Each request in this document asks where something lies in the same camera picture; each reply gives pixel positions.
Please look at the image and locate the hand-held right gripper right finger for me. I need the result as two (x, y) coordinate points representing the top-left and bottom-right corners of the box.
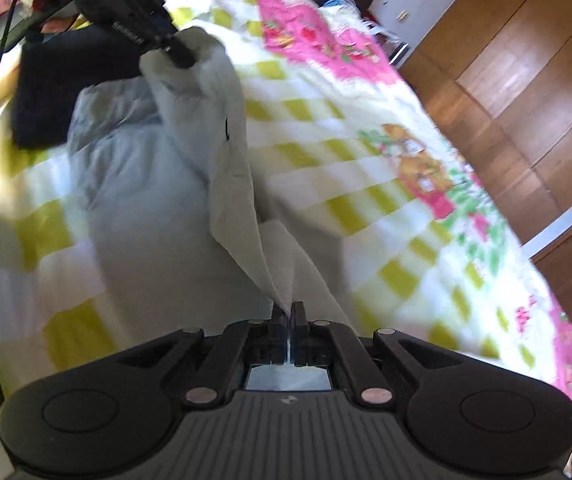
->
(291, 301), (463, 407)

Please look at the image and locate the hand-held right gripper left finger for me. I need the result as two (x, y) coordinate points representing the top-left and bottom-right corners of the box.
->
(116, 304), (287, 407)

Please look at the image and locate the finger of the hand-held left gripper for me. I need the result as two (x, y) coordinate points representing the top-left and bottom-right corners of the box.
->
(148, 32), (197, 69)

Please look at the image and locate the dark cloth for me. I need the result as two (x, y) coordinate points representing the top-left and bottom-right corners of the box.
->
(10, 25), (147, 151)

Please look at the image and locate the white plastic bag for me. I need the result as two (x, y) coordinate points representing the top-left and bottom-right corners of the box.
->
(322, 0), (397, 56)

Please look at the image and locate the floral patterned bed sheet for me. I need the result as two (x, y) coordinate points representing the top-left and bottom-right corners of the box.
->
(0, 0), (572, 436)

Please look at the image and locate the wooden wardrobe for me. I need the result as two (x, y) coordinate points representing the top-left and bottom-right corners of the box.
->
(398, 0), (572, 248)

